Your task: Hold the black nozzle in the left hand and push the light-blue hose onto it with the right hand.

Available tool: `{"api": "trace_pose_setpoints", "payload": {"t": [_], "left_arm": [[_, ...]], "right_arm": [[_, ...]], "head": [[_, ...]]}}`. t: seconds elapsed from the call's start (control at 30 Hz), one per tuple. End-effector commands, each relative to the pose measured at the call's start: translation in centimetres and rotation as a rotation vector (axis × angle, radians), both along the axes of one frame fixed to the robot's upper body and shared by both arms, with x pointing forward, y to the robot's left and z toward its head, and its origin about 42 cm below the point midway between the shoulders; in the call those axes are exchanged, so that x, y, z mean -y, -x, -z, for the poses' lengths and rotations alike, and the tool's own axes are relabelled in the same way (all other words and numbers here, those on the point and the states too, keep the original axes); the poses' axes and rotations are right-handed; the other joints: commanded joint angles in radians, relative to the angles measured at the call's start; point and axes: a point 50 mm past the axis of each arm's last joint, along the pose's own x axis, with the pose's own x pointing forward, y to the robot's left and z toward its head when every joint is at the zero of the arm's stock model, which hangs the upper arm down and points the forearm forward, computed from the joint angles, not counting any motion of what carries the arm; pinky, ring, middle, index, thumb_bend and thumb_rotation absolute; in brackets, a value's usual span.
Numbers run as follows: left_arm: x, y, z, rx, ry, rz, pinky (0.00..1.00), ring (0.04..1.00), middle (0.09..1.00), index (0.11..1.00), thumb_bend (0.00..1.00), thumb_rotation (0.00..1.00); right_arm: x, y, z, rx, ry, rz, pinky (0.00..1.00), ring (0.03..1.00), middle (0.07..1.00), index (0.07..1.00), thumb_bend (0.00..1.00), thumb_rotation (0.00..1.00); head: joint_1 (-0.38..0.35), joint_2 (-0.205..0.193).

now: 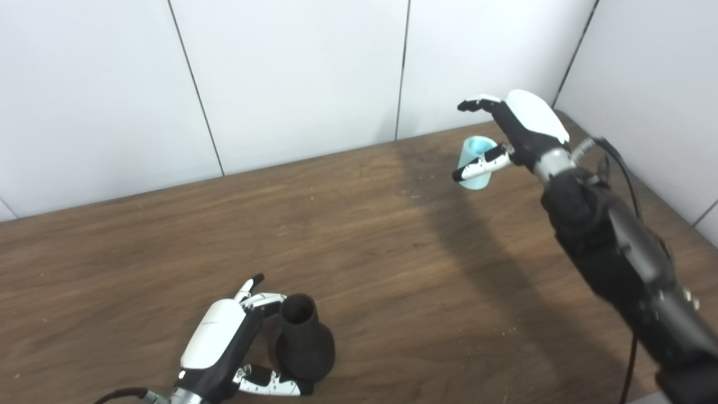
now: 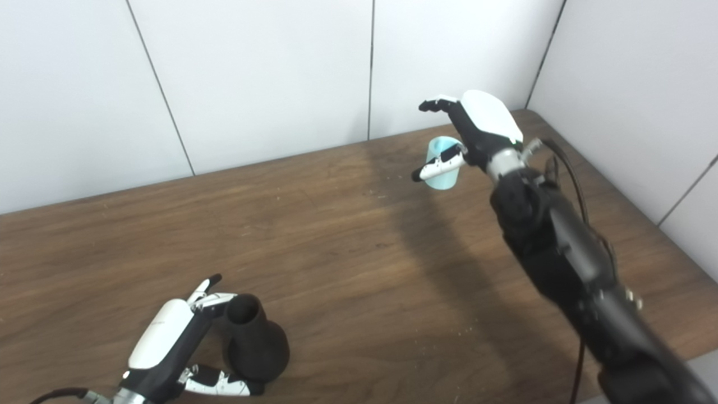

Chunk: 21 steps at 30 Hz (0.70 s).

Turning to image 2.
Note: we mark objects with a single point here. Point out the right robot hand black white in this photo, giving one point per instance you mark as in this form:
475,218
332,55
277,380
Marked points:
482,129

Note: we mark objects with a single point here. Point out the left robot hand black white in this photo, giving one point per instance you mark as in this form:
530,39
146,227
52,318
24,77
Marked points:
168,342

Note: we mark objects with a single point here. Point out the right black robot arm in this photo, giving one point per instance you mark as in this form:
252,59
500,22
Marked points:
572,258

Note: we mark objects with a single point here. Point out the light blue cup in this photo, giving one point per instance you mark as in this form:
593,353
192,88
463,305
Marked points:
443,178

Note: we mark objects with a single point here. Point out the black funnel-shaped nozzle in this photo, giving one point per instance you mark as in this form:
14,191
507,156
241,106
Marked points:
255,342

